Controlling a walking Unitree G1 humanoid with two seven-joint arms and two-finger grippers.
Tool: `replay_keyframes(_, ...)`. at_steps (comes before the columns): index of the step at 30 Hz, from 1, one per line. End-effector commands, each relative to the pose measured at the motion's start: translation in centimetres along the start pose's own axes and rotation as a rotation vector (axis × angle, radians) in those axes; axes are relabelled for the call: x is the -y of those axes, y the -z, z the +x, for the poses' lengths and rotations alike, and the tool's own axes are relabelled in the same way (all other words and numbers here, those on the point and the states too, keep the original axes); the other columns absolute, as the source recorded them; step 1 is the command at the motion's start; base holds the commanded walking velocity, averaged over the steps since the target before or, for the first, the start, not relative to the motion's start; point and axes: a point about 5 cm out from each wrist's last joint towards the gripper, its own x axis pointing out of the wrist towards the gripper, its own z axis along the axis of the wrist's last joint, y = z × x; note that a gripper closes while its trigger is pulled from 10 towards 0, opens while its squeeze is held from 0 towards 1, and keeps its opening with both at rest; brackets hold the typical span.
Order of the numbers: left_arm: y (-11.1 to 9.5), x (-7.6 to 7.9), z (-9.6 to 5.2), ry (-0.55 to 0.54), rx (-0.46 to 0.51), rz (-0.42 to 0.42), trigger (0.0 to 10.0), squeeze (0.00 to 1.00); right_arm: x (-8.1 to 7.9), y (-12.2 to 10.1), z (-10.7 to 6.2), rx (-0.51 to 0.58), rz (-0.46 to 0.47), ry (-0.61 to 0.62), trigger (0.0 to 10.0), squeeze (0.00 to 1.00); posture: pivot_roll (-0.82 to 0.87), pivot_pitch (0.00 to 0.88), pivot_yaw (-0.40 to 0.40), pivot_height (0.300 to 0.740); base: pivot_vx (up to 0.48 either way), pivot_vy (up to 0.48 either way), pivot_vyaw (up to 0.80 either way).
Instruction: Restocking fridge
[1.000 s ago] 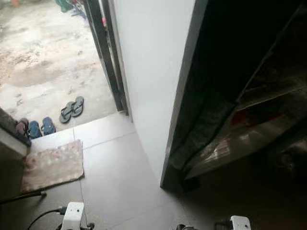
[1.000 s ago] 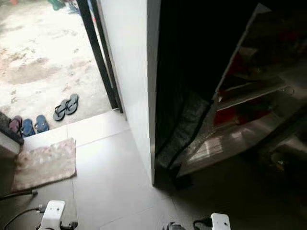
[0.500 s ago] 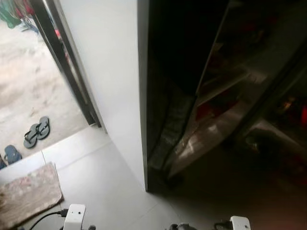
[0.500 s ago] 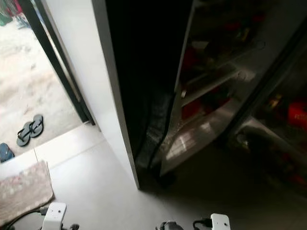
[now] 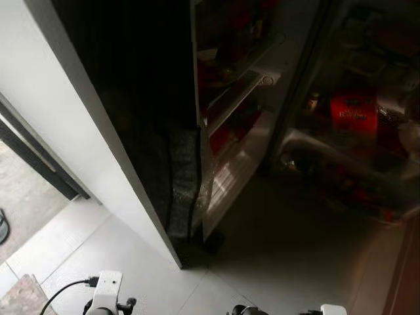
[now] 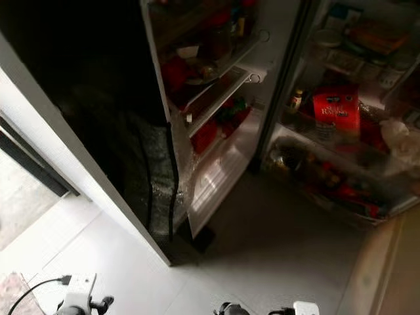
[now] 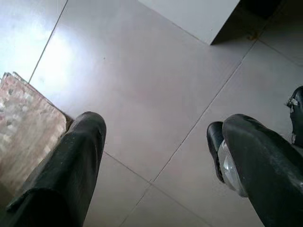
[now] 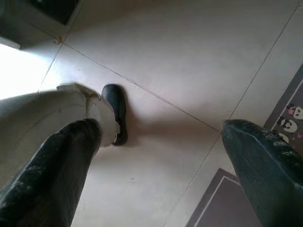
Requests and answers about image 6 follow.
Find black fridge door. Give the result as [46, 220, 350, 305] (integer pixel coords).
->
[0, 0, 268, 267]

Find clear fridge crisper drawer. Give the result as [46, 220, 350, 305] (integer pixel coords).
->
[261, 123, 420, 228]

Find open fridge body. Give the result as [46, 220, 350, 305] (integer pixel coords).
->
[249, 0, 420, 230]

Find patterned grey door mat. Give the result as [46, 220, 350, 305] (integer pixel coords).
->
[0, 272, 35, 315]

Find grey framed glass door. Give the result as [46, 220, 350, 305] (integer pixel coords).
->
[0, 115, 81, 198]

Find red green food packets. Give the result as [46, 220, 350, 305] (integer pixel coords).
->
[192, 97, 251, 154]

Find red food packet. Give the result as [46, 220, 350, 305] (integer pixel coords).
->
[163, 55, 189, 93]

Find small brown bottle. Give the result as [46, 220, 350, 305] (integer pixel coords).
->
[288, 88, 305, 114]

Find dark jar red lid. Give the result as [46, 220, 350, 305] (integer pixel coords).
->
[208, 25, 232, 61]

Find red raisins bag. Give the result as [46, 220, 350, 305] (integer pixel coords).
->
[311, 83, 362, 139]

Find white plastic bag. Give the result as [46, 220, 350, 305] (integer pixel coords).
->
[380, 117, 420, 163]

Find orange food box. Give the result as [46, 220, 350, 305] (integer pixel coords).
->
[350, 18, 410, 54]

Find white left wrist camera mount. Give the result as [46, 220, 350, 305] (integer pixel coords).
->
[62, 273, 98, 313]

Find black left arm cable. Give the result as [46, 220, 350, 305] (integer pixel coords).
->
[7, 275, 73, 315]

